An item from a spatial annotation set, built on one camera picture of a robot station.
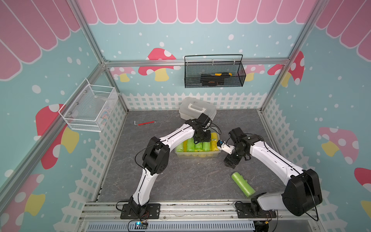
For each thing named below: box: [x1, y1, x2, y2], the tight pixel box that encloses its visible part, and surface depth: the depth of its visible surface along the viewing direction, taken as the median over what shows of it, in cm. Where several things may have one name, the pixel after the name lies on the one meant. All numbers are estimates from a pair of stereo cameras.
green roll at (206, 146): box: [202, 141, 211, 152], surface depth 91 cm
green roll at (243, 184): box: [231, 171, 256, 198], surface depth 83 cm
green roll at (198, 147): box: [194, 142, 203, 152], surface depth 91 cm
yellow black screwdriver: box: [200, 72, 233, 77], surface depth 93 cm
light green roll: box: [176, 141, 184, 153], surface depth 90 cm
